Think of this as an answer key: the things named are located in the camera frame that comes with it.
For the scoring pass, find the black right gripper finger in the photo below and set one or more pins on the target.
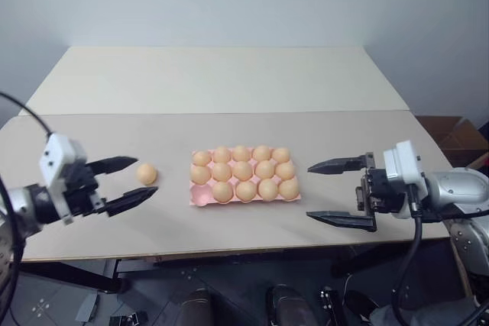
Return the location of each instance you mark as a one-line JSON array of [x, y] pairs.
[[336, 165], [344, 221]]

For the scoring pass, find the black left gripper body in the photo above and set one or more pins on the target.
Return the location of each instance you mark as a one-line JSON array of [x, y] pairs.
[[82, 192]]

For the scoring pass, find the black bar with white dots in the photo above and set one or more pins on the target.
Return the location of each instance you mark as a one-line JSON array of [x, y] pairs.
[[332, 307]]

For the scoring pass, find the tan egg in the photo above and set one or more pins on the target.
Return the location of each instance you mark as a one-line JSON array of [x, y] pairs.
[[268, 189], [241, 153], [200, 174], [262, 153], [221, 154], [222, 191], [288, 188], [221, 171], [280, 155], [201, 157], [265, 169], [146, 173], [242, 170], [285, 170], [246, 190]]

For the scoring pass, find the pink egg carton tray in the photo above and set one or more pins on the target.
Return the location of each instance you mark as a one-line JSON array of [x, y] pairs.
[[198, 194]]

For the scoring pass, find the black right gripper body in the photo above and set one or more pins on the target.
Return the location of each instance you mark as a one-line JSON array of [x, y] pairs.
[[378, 192]]

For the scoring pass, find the black table frame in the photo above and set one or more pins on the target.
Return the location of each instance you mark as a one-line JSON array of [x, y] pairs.
[[118, 272]]

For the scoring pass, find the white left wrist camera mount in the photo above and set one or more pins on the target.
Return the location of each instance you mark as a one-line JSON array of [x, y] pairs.
[[57, 158]]

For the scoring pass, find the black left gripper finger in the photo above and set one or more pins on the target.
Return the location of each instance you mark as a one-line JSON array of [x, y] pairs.
[[131, 198], [114, 163]]

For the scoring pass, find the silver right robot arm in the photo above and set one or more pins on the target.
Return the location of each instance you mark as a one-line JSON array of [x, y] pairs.
[[458, 184]]

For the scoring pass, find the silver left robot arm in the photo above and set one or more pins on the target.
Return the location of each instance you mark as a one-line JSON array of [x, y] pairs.
[[17, 200]]

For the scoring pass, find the dark rounded shape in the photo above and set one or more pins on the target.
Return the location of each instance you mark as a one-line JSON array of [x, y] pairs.
[[288, 307], [198, 308]]

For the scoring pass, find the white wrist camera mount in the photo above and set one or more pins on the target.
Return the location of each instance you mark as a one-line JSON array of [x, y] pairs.
[[57, 158], [405, 165]]

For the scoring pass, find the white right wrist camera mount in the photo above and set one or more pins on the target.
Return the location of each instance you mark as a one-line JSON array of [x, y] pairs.
[[405, 165]]

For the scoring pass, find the brown cardboard box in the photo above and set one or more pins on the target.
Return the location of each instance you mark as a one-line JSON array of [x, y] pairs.
[[451, 139]]

